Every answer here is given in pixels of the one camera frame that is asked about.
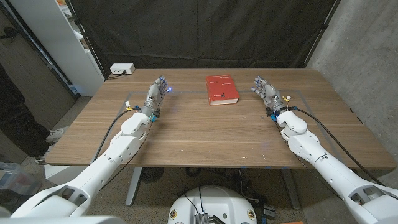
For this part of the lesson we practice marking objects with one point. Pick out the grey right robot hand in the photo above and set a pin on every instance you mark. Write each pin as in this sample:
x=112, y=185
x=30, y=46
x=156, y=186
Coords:
x=270, y=93

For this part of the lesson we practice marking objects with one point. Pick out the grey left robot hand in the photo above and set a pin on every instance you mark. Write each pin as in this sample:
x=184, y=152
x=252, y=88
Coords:
x=154, y=95

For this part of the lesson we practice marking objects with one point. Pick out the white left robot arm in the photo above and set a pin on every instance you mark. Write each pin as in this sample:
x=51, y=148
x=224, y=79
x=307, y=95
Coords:
x=102, y=165

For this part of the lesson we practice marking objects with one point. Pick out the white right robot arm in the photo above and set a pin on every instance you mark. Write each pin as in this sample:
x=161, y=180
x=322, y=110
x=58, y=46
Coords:
x=329, y=171

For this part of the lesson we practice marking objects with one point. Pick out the red notebook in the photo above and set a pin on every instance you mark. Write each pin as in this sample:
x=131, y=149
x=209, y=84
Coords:
x=220, y=87

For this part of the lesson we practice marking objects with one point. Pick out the white yellow right wrist connector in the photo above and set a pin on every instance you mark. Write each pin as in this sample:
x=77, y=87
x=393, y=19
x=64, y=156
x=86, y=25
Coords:
x=286, y=98

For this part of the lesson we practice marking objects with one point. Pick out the white yellow wrist connector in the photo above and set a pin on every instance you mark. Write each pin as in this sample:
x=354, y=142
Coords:
x=127, y=105
x=286, y=98

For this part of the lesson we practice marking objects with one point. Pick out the white yellow left wrist connector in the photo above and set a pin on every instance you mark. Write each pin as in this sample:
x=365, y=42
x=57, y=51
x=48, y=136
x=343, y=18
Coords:
x=127, y=105

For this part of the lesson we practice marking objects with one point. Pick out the white power strip box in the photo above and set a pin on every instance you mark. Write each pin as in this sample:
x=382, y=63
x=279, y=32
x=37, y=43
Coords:
x=122, y=68

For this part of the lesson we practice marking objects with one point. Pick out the black backdrop stand pole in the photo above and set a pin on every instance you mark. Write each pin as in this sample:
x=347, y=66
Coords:
x=320, y=34
x=85, y=37

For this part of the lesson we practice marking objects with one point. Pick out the black fabric backdrop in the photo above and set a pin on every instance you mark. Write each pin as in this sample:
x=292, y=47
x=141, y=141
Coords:
x=199, y=31

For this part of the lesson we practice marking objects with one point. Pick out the round black fan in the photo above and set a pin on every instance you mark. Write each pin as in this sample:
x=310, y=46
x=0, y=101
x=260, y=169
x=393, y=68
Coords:
x=151, y=174

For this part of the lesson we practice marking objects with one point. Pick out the white table leg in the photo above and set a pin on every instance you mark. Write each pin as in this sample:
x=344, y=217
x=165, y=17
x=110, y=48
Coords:
x=133, y=186
x=290, y=189

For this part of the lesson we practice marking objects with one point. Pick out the white sneaker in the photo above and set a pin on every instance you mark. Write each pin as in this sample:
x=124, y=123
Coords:
x=55, y=135
x=42, y=157

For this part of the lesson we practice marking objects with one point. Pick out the white cabinet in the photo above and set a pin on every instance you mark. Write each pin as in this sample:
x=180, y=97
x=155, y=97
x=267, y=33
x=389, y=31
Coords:
x=56, y=40

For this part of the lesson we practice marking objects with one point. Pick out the white flat box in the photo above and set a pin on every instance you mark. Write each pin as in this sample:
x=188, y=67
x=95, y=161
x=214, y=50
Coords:
x=62, y=174

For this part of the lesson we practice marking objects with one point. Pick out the white robot torso base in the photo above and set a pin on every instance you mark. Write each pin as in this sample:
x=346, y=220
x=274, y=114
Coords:
x=211, y=205

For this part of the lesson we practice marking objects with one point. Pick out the person in dark trousers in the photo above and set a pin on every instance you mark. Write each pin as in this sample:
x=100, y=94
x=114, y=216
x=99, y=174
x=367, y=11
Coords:
x=18, y=124

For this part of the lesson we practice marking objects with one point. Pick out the clear plastic storage bin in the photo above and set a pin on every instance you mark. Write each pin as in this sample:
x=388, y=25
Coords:
x=15, y=180

